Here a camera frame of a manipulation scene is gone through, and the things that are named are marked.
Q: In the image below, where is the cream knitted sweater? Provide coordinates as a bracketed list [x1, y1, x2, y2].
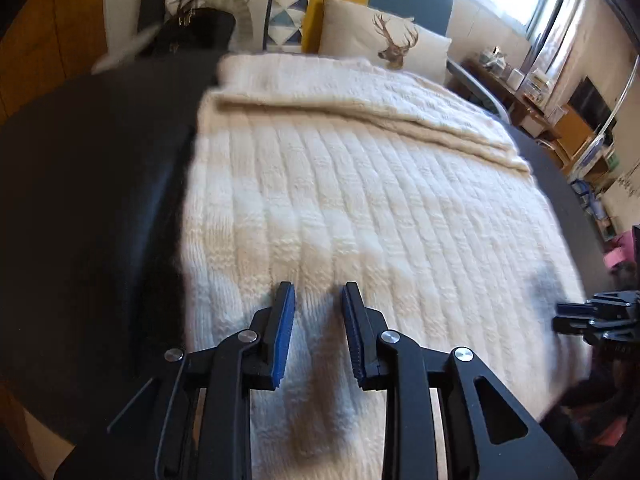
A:
[180, 54, 590, 479]

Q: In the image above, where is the wooden side desk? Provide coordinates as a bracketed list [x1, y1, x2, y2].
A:
[462, 58, 594, 176]

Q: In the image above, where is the black monitor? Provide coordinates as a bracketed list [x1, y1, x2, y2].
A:
[568, 77, 612, 132]

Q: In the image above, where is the black handbag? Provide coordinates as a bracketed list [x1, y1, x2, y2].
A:
[138, 8, 235, 58]

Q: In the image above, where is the deer print cushion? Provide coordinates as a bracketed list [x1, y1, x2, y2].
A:
[319, 0, 451, 84]

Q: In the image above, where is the triangle pattern cushion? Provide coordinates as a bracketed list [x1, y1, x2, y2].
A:
[165, 0, 310, 53]

